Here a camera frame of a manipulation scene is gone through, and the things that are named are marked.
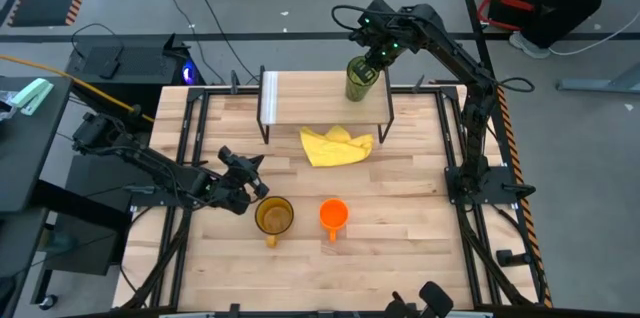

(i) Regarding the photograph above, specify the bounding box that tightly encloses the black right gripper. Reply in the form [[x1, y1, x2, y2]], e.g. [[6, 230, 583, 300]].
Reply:
[[349, 0, 416, 84]]

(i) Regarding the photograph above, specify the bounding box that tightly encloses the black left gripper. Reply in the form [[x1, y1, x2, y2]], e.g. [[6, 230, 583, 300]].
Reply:
[[209, 172, 271, 217]]

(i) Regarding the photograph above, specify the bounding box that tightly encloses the green faceted tumbler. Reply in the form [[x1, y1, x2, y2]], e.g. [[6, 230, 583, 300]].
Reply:
[[344, 55, 384, 103]]

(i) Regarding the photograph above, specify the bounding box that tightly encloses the yellow speckled mug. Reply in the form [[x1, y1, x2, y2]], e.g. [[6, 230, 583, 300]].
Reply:
[[254, 195, 295, 249]]

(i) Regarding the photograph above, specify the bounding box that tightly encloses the orange plastic mug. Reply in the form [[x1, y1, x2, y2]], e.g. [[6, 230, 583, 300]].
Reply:
[[319, 198, 350, 243]]

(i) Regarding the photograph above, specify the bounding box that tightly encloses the wooden shelf with black legs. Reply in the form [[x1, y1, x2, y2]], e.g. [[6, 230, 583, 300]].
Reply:
[[256, 65, 396, 145]]

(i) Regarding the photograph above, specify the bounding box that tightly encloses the yellow cloth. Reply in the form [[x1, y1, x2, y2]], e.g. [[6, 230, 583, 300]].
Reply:
[[299, 125, 375, 168]]

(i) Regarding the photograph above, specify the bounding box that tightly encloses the black computer tower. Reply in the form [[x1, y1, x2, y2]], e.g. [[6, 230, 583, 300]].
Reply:
[[65, 32, 204, 109]]

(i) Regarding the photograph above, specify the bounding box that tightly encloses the black angular device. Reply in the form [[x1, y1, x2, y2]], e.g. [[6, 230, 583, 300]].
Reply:
[[384, 281, 454, 318]]

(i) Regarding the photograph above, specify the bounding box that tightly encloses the black side desk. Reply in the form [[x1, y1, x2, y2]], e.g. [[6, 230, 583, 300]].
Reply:
[[0, 75, 74, 214]]

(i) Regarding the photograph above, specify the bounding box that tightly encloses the grey metal leg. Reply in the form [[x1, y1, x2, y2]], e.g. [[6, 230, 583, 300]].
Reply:
[[557, 62, 640, 94]]

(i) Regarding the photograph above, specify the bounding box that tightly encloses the black clamp knob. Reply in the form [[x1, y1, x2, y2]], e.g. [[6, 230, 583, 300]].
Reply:
[[496, 249, 532, 268]]

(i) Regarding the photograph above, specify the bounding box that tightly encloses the orange black hazard tape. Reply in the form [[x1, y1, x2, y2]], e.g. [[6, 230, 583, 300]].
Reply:
[[494, 85, 554, 309]]

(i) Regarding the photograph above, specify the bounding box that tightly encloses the mint green stapler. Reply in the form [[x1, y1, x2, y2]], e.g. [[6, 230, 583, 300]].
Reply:
[[10, 77, 55, 117]]

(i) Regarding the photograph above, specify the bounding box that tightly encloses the black table frame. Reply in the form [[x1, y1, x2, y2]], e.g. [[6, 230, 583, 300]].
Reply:
[[119, 85, 551, 312]]

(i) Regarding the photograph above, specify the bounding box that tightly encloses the yellow cable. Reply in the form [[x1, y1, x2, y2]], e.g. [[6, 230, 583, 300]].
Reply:
[[0, 53, 156, 124]]

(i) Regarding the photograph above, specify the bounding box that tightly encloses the white floor cable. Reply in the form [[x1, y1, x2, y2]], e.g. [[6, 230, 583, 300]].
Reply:
[[548, 10, 640, 57]]

